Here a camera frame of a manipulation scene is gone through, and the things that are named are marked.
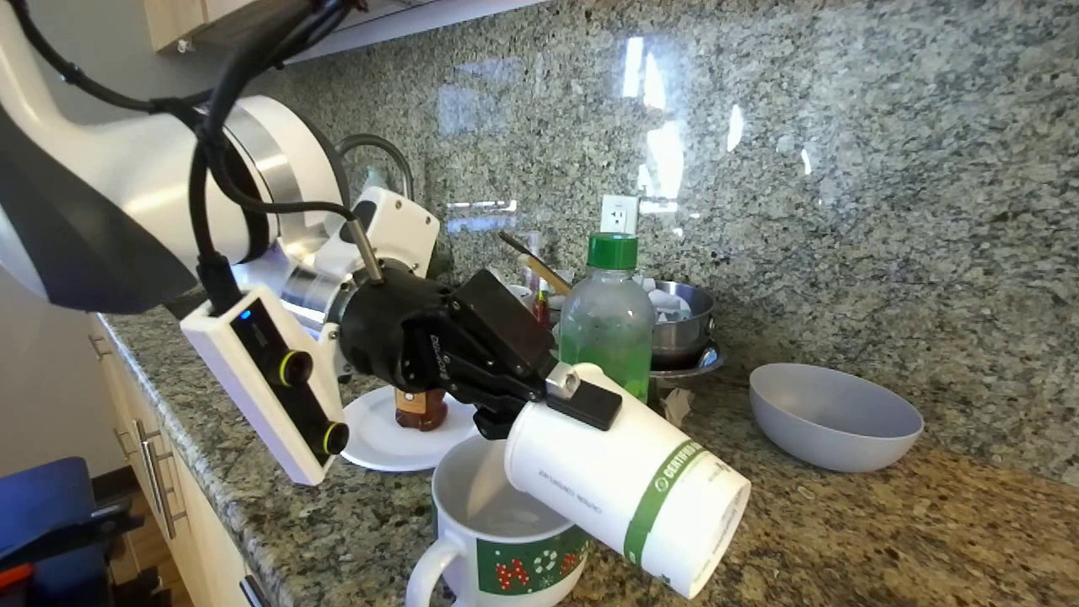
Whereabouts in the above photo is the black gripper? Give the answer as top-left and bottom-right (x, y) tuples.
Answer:
(333, 265), (624, 443)

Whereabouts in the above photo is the white paper cup green stripe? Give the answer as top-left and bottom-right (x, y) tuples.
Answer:
(501, 359), (756, 599)

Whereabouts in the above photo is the white mug green band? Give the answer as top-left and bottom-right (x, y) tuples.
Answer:
(402, 435), (595, 607)

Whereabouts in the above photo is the honey bottle white cap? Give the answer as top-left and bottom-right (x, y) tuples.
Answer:
(391, 384), (451, 430)

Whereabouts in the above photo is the wooden utensil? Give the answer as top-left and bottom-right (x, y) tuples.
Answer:
(500, 230), (575, 303)

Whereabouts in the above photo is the green plastic bottle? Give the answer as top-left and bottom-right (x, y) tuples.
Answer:
(553, 230), (657, 407)

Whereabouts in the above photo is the white round plate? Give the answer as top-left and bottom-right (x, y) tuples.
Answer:
(333, 384), (483, 476)

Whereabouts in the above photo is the crumpled paper scrap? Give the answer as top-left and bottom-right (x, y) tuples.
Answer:
(662, 384), (700, 439)

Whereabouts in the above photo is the small metal bowl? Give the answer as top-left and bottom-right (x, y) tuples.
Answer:
(648, 276), (717, 366)

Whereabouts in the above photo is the curved steel faucet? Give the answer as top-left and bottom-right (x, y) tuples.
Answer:
(333, 130), (421, 204)

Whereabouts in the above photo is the grey shallow bowl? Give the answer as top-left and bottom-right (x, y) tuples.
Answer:
(750, 359), (926, 476)

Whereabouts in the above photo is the wooden base cabinet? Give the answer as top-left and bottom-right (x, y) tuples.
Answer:
(81, 314), (272, 607)

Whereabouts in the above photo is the wooden upper cabinet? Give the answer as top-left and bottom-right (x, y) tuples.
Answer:
(143, 0), (544, 64)

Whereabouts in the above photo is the blue fabric chair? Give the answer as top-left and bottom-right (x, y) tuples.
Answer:
(0, 450), (146, 607)

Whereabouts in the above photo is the white wall outlet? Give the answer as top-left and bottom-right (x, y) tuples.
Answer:
(601, 191), (642, 237)

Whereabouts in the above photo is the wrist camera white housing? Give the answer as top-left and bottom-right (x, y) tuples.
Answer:
(179, 285), (354, 490)

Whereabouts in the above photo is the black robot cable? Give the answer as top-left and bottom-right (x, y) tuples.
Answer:
(10, 0), (363, 318)

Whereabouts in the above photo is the metal drawer handle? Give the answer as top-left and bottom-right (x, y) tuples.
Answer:
(133, 419), (189, 539)

